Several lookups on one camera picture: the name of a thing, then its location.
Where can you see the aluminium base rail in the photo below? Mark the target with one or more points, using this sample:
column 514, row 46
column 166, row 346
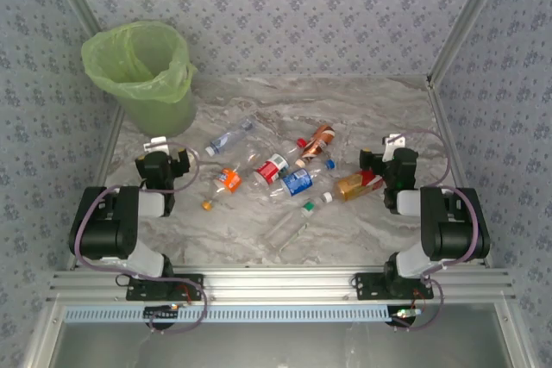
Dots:
column 276, row 284

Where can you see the right aluminium frame post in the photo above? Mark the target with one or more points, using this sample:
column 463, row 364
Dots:
column 470, row 14

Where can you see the right aluminium side rail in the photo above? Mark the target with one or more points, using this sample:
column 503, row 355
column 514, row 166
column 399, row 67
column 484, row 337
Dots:
column 443, row 118

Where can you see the clear bottle green cap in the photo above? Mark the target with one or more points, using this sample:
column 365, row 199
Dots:
column 284, row 228

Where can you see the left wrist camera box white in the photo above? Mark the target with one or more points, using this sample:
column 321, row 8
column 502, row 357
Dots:
column 156, row 144

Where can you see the orange label bottle orange cap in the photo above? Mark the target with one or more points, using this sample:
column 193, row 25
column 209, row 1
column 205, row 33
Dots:
column 230, row 180

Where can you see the brown label bottle cream cap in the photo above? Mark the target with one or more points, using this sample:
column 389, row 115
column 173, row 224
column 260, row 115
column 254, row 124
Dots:
column 318, row 141

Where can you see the yellow tea bottle white cap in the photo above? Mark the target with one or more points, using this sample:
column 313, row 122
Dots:
column 351, row 186

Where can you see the aluminium side rail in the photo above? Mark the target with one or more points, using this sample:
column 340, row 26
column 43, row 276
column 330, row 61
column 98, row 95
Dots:
column 443, row 118
column 110, row 148

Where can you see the left aluminium side rail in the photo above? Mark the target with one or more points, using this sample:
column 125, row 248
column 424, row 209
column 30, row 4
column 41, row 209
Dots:
column 110, row 148

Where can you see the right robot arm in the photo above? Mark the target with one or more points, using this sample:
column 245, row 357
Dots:
column 453, row 226

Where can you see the clear bottle pale blue label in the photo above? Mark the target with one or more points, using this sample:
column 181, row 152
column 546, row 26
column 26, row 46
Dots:
column 224, row 141

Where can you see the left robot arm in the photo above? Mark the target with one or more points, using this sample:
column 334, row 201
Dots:
column 108, row 226

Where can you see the green-lined trash bin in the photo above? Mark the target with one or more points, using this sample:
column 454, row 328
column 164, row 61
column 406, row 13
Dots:
column 108, row 66

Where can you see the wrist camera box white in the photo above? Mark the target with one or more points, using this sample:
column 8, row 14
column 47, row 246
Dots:
column 156, row 144
column 394, row 141

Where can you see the green plastic bin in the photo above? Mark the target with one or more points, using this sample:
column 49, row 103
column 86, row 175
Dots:
column 164, row 118

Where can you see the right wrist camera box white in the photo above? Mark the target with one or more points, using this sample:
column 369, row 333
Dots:
column 394, row 141

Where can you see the blue label bottle blue cap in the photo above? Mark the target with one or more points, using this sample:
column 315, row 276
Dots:
column 296, row 182

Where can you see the red label bottle red cap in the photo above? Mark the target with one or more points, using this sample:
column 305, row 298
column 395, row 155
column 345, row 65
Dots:
column 269, row 170

